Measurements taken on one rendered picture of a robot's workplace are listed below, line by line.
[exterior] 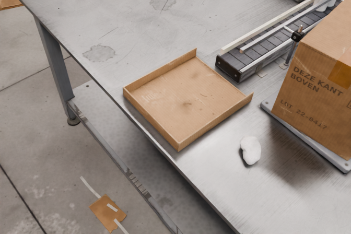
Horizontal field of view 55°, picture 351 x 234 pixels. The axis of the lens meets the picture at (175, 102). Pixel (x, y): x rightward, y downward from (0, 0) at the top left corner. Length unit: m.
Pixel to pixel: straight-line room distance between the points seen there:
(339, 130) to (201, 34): 0.60
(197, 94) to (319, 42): 0.39
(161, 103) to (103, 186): 0.89
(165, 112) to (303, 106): 0.38
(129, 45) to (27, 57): 1.43
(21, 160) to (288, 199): 1.47
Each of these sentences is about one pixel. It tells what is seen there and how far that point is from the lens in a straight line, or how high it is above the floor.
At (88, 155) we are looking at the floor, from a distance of 1.93.
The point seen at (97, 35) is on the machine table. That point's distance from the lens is 1.28.
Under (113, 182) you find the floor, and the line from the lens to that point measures 1.83.
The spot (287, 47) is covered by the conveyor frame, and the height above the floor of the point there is 0.86.
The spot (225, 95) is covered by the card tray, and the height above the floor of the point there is 0.83.
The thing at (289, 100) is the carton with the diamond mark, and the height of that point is 0.94.
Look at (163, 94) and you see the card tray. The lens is 1.05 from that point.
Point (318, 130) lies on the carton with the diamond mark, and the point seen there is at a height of 0.89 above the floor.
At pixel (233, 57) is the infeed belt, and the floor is 0.88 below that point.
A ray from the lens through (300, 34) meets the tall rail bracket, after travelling 1.14.
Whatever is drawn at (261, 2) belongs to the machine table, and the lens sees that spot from 1.51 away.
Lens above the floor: 1.61
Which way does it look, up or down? 49 degrees down
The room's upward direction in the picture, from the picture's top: 4 degrees clockwise
